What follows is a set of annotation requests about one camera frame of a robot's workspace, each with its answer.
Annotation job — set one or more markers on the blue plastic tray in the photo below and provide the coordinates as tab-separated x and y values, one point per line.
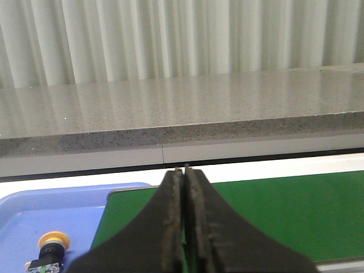
27	215

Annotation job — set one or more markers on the green conveyor belt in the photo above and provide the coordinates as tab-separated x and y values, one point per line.
319	216

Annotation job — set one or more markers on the grey stone countertop slab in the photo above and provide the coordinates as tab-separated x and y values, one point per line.
62	119

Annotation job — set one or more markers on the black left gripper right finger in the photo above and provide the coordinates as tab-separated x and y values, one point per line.
218	239

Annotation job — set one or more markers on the aluminium conveyor front rail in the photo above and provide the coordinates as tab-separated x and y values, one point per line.
341	265

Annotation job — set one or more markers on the white pleated curtain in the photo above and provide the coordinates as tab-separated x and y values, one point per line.
71	42

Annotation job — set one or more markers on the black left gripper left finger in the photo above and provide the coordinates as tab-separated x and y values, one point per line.
140	231

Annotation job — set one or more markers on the yellow push button switch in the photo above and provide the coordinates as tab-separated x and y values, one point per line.
52	248

